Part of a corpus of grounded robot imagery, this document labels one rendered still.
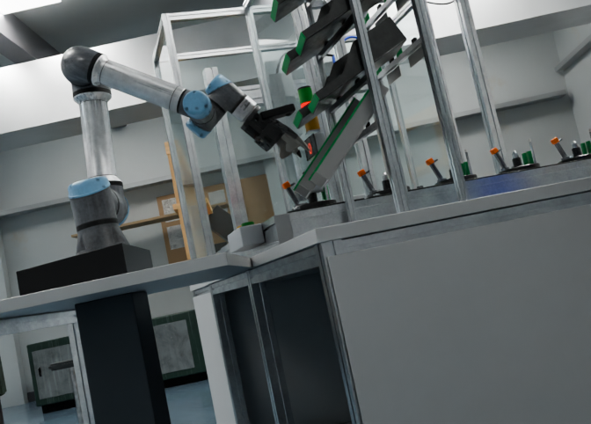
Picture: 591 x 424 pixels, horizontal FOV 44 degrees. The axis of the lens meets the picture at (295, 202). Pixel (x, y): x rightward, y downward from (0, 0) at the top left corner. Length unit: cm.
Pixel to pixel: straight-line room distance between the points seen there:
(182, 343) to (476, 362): 620
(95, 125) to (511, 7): 490
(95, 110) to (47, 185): 781
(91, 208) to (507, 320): 114
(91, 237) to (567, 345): 124
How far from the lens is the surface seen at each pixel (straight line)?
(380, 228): 149
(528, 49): 1007
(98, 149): 226
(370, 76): 181
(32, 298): 169
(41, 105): 673
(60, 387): 802
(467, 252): 157
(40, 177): 1013
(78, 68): 221
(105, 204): 209
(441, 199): 222
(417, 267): 152
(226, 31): 649
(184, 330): 760
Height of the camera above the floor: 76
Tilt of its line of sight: 6 degrees up
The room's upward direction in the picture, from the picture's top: 12 degrees counter-clockwise
